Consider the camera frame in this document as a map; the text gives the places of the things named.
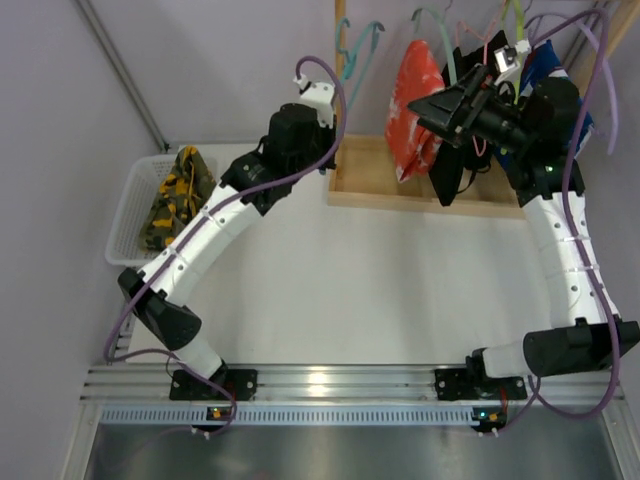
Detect grey slotted cable duct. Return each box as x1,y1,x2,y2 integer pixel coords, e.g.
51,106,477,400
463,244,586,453
101,405,487,426

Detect mint green hanger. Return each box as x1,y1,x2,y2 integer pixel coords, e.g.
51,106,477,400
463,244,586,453
411,6,458,85

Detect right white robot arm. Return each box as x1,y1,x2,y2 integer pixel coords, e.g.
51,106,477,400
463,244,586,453
407,65,639,378

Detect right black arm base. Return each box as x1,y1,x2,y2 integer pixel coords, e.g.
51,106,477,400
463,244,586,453
434,368,528,401

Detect red white trousers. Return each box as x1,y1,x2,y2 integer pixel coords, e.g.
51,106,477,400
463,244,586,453
384,40,445,183

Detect blue patterned trousers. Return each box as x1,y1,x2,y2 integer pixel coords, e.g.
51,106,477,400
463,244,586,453
518,40,595,155

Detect lime green hanger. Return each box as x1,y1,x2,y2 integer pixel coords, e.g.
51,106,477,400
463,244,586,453
500,0,531,46

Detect white plastic basket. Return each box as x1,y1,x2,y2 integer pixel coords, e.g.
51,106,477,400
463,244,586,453
103,153,224,267

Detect camouflage trousers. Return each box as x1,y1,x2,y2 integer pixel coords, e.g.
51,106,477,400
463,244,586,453
137,145,216,252

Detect teal plastic hanger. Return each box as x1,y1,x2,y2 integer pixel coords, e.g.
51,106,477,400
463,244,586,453
335,16,386,109

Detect wooden clothes rack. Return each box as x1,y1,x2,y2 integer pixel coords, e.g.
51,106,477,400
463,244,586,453
327,0,640,219

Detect black trousers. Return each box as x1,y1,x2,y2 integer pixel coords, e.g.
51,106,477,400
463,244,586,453
429,30,507,206

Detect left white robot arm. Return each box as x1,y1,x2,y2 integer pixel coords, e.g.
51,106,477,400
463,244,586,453
118,103,335,385

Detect aluminium mounting rail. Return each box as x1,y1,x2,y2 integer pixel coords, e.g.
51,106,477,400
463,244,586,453
80,364,609,406

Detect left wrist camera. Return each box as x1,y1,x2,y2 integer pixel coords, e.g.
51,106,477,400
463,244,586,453
293,74,335,129

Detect background purple cable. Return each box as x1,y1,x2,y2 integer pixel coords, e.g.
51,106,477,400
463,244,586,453
523,12,622,155

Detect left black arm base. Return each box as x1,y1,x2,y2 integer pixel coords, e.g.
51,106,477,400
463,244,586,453
169,369,258,401

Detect pink hanger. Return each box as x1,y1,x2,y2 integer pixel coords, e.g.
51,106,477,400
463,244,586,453
453,0,506,159

